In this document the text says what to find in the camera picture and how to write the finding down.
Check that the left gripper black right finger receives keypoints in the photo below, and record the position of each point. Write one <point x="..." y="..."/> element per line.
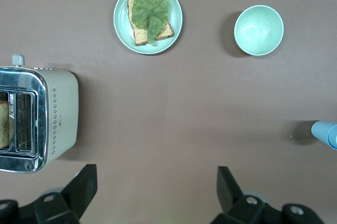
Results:
<point x="234" y="205"/>

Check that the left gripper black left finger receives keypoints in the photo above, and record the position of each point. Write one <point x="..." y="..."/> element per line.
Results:
<point x="76" y="197"/>

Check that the blue plastic cup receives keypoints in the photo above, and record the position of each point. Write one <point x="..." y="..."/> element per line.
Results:
<point x="333" y="137"/>
<point x="319" y="132"/>

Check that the beige chrome toaster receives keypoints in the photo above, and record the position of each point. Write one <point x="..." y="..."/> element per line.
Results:
<point x="61" y="108"/>

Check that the brown bread slice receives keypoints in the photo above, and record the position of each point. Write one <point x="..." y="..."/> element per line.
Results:
<point x="5" y="124"/>

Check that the brown table cover mat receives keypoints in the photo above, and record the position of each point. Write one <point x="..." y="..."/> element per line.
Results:
<point x="168" y="103"/>

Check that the toast slice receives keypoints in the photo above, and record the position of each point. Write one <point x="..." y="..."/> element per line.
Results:
<point x="140" y="37"/>

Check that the pale green bowl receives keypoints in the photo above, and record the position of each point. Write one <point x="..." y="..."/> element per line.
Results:
<point x="259" y="29"/>

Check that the green lettuce leaf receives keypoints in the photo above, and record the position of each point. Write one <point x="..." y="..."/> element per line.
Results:
<point x="150" y="8"/>

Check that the pale green plate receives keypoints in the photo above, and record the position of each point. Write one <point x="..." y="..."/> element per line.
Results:
<point x="175" y="11"/>

